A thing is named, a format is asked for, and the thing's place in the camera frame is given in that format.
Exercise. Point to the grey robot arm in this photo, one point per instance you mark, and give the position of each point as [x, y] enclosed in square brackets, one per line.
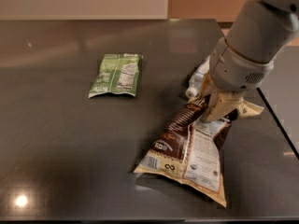
[245, 56]

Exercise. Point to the clear plastic water bottle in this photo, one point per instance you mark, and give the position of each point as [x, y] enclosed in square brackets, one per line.
[196, 79]

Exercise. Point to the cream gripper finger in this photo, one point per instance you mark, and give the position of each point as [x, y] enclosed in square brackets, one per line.
[207, 86]
[221, 103]

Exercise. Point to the dark side table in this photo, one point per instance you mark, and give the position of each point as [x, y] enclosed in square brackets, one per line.
[281, 93]

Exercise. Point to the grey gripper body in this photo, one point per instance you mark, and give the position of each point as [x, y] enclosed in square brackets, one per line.
[235, 70]

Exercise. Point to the brown chip bag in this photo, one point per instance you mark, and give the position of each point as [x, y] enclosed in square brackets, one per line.
[188, 149]

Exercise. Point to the green chip bag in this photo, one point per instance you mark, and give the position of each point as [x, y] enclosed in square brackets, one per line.
[118, 74]

